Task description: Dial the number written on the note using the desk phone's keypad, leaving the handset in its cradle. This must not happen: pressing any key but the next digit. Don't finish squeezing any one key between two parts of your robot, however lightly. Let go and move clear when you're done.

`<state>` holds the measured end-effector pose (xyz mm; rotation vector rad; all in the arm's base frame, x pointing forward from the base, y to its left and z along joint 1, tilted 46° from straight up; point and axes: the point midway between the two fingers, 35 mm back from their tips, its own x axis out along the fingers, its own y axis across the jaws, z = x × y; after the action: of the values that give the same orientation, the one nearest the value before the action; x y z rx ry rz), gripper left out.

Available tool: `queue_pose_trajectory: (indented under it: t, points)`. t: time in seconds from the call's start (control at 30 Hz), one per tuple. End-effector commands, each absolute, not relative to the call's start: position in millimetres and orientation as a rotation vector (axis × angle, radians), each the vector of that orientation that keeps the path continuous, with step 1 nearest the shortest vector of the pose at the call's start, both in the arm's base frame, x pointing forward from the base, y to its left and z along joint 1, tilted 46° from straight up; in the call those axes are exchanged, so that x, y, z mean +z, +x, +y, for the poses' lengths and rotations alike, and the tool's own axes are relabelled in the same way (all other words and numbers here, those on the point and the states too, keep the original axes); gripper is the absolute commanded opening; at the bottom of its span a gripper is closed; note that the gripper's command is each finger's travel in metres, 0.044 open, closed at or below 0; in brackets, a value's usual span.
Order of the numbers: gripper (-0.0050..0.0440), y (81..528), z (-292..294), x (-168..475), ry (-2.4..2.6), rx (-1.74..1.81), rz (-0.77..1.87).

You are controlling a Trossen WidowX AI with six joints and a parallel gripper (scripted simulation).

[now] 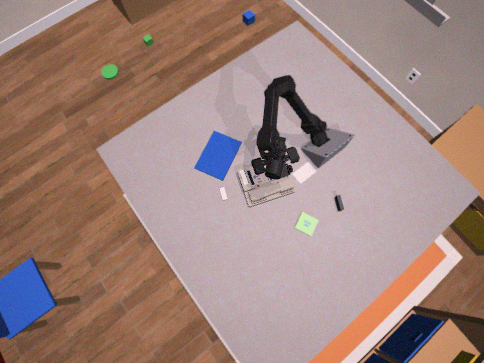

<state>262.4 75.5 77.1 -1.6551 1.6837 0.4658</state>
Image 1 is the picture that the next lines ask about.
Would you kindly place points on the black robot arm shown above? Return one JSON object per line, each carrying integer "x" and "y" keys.
{"x": 267, "y": 136}

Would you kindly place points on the light green sticky note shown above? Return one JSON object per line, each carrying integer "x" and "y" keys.
{"x": 306, "y": 224}

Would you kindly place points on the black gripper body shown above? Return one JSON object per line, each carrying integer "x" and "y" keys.
{"x": 258, "y": 164}

